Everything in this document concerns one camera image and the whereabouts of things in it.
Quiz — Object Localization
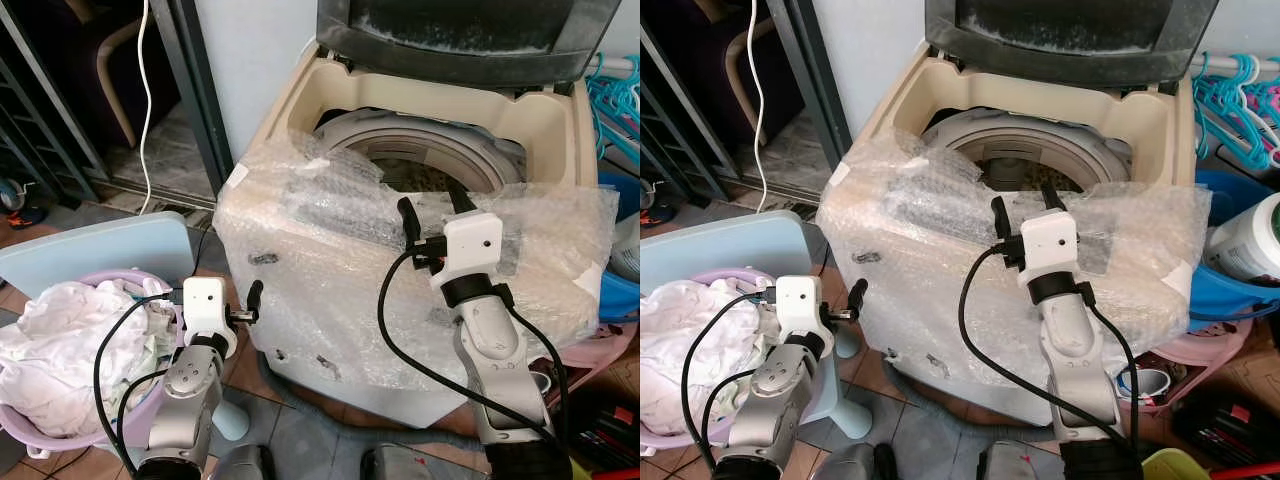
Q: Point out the beige top-load washing machine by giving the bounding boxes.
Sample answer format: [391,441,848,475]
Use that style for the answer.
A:
[214,0,623,428]
[815,0,1223,403]

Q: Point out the white crumpled clothes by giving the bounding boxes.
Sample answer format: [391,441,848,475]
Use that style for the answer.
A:
[640,279,776,437]
[0,279,184,438]

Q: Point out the teal plastic clothes hanger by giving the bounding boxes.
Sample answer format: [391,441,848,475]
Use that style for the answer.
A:
[585,53,641,169]
[1190,52,1271,173]

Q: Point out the pink plastic clothes hanger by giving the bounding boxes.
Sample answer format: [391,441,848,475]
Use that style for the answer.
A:
[1240,55,1280,166]

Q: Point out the clear bubble wrap sheet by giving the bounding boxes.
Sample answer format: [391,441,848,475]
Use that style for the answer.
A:
[214,130,621,403]
[815,130,1214,386]

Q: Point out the grey washer drum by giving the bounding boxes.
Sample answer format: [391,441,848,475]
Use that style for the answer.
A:
[313,108,528,197]
[920,107,1134,194]

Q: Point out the light blue plastic stool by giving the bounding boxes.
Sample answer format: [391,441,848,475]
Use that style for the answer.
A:
[640,209,873,441]
[0,211,253,443]

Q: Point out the grey left robot leg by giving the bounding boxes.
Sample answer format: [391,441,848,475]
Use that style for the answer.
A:
[213,444,277,480]
[813,442,898,480]

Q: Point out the grey robot leg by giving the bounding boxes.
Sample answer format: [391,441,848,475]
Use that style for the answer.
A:
[213,444,277,480]
[974,439,1053,480]
[813,442,898,480]
[358,444,437,480]

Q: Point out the dark grey washer lid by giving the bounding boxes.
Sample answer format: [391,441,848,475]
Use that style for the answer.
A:
[316,0,624,91]
[924,0,1220,91]

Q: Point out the blue plastic basin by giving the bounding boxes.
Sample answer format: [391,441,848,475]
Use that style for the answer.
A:
[597,170,641,323]
[1188,168,1280,323]

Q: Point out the pink plastic basin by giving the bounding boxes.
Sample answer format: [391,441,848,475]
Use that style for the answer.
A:
[1118,318,1257,413]
[540,320,641,403]

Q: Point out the grey right robot leg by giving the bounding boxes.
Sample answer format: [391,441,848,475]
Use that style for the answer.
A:
[358,444,437,480]
[974,439,1053,480]

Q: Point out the purple plastic laundry basket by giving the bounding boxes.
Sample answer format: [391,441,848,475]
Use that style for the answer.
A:
[0,267,206,462]
[640,265,796,458]

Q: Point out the dark metal sliding grille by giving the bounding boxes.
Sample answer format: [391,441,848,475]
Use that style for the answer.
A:
[640,20,726,204]
[0,0,103,204]

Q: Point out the black and red box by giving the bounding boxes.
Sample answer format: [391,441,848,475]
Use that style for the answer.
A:
[563,384,641,473]
[1168,384,1280,473]

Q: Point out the yellow plastic container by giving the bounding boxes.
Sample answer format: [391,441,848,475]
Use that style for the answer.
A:
[1139,447,1217,480]

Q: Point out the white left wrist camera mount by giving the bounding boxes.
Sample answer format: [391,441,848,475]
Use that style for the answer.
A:
[774,275,835,357]
[181,276,240,360]

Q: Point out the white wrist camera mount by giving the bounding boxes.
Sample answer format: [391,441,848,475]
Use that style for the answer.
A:
[181,276,240,360]
[1019,209,1087,287]
[429,211,505,292]
[774,275,835,357]

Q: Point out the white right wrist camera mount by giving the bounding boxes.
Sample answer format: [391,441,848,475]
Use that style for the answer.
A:
[429,211,505,292]
[1019,209,1087,287]

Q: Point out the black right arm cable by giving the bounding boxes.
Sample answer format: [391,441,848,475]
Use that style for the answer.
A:
[376,245,573,463]
[958,244,1147,466]

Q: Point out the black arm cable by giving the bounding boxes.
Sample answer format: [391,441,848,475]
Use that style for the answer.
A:
[376,245,573,463]
[958,244,1147,466]
[93,289,187,476]
[680,288,777,474]

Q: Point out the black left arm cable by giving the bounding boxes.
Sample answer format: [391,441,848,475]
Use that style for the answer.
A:
[680,288,777,474]
[93,289,187,476]

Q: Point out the white hanging cable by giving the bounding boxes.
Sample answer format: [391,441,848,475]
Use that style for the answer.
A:
[750,0,770,214]
[138,0,157,217]

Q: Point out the dark metal door frame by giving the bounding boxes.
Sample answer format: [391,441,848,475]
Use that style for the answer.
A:
[150,0,237,198]
[765,0,853,198]

